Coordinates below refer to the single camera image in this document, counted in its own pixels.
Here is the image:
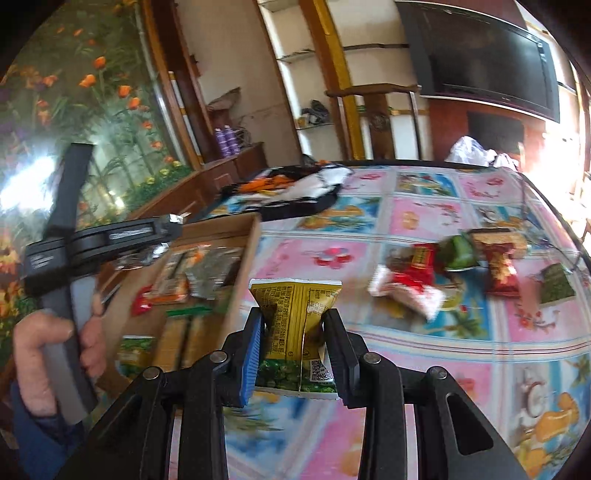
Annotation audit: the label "yellow green pea snack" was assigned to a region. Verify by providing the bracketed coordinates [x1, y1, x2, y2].
[249, 278, 342, 400]

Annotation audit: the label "orange-sealed cracker pack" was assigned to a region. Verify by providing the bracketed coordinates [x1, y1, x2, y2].
[150, 243, 211, 305]

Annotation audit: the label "silver foil snack bag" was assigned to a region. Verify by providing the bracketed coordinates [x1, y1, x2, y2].
[185, 247, 243, 301]

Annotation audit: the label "green-sealed cracker pack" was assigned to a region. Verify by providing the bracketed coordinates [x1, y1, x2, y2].
[152, 305, 212, 373]

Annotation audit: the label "dark red snack packet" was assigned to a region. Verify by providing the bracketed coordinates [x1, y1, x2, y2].
[483, 243, 520, 298]

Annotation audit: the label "blue sleeve forearm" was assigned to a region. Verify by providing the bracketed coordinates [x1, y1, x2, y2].
[11, 381, 86, 479]

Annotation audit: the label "person's left hand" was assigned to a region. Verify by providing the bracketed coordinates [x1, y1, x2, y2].
[13, 293, 106, 417]

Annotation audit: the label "small red packet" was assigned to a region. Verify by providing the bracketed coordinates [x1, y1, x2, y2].
[130, 285, 152, 317]

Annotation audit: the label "green pea snack right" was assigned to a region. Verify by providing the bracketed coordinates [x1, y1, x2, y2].
[115, 335, 155, 380]

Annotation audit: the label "white red snack packet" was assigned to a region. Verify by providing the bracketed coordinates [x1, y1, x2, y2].
[368, 264, 446, 322]

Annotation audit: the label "cardboard box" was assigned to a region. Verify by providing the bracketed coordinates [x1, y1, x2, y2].
[97, 213, 260, 399]

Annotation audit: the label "red candy bar packet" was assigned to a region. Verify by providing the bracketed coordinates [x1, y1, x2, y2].
[386, 243, 438, 285]

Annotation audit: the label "wooden side cabinet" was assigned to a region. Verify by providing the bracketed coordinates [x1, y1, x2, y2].
[127, 142, 267, 220]

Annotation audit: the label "green wrapped snack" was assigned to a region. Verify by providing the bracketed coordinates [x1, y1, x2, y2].
[437, 234, 479, 272]

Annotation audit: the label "far cracker pack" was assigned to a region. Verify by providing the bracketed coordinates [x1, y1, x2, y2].
[468, 228, 530, 259]

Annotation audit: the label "black white orange bag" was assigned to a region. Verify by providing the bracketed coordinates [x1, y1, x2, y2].
[211, 162, 353, 222]

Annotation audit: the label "purple bottle left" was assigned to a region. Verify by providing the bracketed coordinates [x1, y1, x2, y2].
[214, 128, 232, 158]

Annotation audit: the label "purple bottle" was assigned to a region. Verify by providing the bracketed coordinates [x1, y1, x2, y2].
[214, 128, 232, 158]
[223, 125, 240, 155]

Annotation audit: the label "purple bottle right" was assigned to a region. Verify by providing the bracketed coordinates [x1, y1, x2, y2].
[223, 125, 240, 155]

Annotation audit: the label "green seaweed snack packet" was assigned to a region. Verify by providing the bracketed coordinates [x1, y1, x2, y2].
[539, 263, 576, 305]

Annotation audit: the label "wooden chair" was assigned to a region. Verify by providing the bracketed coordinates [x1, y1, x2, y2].
[325, 83, 424, 161]

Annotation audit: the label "white plastic bag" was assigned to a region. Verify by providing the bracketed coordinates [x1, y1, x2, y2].
[445, 136, 518, 171]

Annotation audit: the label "shoes on shelf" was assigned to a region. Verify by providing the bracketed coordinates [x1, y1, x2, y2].
[297, 100, 331, 128]

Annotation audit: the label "black flat television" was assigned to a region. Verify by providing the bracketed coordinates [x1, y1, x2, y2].
[397, 1, 560, 122]

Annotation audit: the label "flower wall painting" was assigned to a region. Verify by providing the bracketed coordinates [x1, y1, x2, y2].
[1, 1, 190, 357]

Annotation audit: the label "white wall shelf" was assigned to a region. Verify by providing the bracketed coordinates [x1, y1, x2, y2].
[259, 1, 341, 161]

